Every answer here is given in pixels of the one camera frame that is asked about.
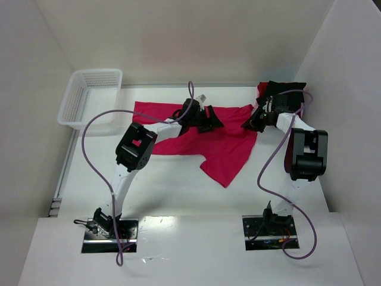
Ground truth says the crimson red t shirt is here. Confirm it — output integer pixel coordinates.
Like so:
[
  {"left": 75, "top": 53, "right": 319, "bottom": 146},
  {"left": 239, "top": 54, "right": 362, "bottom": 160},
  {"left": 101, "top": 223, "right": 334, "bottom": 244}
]
[{"left": 132, "top": 101, "right": 258, "bottom": 189}]

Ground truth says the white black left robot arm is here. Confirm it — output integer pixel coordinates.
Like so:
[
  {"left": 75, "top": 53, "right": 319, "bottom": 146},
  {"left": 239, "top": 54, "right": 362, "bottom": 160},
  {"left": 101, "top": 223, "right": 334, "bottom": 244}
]
[{"left": 93, "top": 95, "right": 224, "bottom": 237}]

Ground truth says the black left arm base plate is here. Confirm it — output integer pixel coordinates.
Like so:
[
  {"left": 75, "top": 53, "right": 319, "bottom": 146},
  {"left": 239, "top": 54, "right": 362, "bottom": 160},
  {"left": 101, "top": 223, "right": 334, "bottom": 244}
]
[{"left": 81, "top": 218, "right": 139, "bottom": 254}]

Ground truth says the white plastic perforated basket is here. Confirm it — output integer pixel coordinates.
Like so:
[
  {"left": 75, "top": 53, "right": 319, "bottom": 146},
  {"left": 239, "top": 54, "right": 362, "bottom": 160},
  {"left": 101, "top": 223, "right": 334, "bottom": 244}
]
[{"left": 57, "top": 69, "right": 123, "bottom": 130}]

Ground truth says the black folded t shirt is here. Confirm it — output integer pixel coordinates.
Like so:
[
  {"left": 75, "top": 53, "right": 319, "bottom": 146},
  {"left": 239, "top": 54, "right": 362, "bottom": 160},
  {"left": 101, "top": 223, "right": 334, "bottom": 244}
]
[{"left": 257, "top": 80, "right": 307, "bottom": 113}]

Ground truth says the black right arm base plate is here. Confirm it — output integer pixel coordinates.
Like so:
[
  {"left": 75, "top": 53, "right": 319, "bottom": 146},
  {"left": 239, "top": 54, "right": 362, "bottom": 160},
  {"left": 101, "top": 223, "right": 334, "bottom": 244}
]
[{"left": 242, "top": 215, "right": 299, "bottom": 251}]

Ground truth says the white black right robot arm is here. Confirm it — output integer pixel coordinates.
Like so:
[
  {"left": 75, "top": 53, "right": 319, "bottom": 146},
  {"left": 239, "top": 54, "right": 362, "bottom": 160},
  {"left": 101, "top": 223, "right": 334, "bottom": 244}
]
[{"left": 242, "top": 89, "right": 328, "bottom": 233}]

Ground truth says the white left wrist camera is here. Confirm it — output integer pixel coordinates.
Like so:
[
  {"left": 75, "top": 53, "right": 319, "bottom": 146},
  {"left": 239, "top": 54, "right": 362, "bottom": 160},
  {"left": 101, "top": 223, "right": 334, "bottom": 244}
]
[{"left": 194, "top": 94, "right": 207, "bottom": 110}]

